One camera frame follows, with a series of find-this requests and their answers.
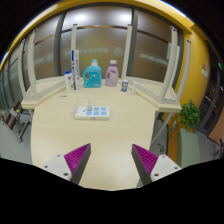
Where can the grey green planter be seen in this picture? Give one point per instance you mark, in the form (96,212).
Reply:
(188,148)

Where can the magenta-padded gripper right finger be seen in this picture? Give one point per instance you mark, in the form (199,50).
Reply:
(144,159)

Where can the small blue white bottle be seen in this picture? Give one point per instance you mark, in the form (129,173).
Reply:
(124,86)

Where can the group of brown chairs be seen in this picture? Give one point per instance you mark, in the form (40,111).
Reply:
(11,120)

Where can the white power strip blue sockets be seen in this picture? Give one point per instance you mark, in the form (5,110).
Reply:
(95,113)

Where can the white bottle blue cap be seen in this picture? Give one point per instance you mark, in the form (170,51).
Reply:
(69,83)

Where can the tall blue white box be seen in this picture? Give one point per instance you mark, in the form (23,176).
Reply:
(75,68)

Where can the blue detergent bottle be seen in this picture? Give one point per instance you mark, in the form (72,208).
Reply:
(92,76)

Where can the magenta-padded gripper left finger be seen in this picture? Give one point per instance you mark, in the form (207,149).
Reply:
(79,158)

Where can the green potted plant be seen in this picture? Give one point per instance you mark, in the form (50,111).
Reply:
(188,116)

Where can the purple detergent bottle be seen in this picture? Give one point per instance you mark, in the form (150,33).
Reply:
(112,76)

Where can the upturned white-legged table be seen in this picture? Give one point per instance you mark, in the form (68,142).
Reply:
(168,66)
(32,66)

